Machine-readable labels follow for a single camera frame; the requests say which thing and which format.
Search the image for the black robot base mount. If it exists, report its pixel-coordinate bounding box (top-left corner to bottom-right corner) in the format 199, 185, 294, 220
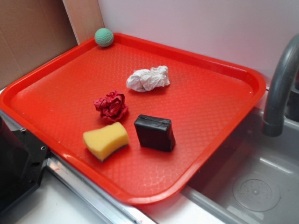
0, 119, 49, 215

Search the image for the red plastic tray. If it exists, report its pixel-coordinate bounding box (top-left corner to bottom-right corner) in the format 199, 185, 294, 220
0, 34, 266, 205

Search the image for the crumpled white paper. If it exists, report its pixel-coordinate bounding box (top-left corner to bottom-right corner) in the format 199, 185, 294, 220
126, 65, 170, 92

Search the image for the grey toy sink basin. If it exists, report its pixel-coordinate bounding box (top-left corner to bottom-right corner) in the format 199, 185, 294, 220
182, 109, 299, 224

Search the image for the black box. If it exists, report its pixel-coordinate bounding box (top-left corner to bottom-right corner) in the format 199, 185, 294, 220
134, 114, 176, 152

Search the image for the silver metal rail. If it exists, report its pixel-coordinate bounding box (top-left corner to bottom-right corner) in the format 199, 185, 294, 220
0, 109, 155, 224

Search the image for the green dimpled ball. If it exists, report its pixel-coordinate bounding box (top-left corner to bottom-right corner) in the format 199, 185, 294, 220
94, 28, 114, 47

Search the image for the crumpled red paper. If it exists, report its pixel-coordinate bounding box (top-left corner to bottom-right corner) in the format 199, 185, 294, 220
93, 90, 128, 122

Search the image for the grey toy faucet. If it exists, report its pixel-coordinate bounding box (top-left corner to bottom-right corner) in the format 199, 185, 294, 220
262, 35, 299, 137

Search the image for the brown cardboard panel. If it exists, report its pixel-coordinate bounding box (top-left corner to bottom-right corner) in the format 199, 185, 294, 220
0, 0, 104, 89

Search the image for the yellow sponge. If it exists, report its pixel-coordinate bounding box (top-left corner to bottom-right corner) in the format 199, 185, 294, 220
83, 122, 129, 161

